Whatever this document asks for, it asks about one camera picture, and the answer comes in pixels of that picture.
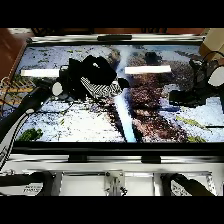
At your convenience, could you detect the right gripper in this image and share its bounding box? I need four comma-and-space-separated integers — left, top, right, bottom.
168, 89, 202, 108

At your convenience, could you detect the black white striped garment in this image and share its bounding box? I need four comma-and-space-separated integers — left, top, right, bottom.
80, 77, 123, 100

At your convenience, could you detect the cardboard box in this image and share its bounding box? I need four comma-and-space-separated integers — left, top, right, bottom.
199, 28, 224, 62

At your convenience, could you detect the black cable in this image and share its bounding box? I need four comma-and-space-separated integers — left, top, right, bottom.
0, 109, 38, 169
199, 49, 224, 68

